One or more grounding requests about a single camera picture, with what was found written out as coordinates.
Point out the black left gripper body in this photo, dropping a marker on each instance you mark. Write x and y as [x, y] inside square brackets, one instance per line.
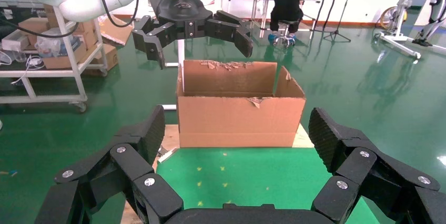
[179, 6]

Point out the metal bracket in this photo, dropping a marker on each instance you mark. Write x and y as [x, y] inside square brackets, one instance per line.
[169, 155]

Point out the large open cardboard carton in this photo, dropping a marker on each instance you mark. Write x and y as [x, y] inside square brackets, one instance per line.
[237, 121]

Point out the black microphone tripod stand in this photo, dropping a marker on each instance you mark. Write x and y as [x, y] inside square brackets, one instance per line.
[342, 17]

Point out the black curved pole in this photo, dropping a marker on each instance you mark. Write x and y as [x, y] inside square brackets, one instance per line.
[320, 10]
[330, 10]

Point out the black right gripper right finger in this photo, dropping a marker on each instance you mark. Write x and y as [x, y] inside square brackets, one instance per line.
[359, 166]

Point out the black and white robot stand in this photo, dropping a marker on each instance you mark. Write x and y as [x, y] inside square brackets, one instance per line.
[433, 24]

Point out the white carton box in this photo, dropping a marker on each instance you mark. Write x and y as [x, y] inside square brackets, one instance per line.
[15, 41]

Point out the medium brown cardboard box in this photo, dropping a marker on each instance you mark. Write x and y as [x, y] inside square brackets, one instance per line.
[34, 25]

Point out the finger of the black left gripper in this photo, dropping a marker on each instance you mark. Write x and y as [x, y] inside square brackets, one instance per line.
[228, 29]
[153, 39]

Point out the small plain cardboard box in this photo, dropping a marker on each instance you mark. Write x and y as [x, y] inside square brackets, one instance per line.
[89, 39]

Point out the white wheeled shelf rack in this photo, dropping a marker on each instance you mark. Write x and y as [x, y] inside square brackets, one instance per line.
[71, 53]

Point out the clear plastic bag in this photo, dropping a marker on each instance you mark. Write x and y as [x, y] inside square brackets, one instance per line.
[51, 43]

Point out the white work table frame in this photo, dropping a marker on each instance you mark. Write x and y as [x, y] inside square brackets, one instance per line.
[170, 107]

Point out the flat wide cardboard box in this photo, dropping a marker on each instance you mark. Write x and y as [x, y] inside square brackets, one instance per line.
[62, 63]

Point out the cardboard box with label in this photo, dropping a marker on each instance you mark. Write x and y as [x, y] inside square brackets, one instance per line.
[109, 57]

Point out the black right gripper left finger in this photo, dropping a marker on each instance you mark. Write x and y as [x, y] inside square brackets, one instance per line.
[129, 166]

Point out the white machine frame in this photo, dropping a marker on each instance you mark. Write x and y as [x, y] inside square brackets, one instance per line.
[403, 6]

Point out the yellow wheel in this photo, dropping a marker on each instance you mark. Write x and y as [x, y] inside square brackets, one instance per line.
[384, 18]

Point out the wheeled metal stool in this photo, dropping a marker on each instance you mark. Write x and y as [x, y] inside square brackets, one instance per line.
[286, 23]

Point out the flattened cardboard sheet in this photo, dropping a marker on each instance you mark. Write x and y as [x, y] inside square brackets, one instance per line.
[116, 32]

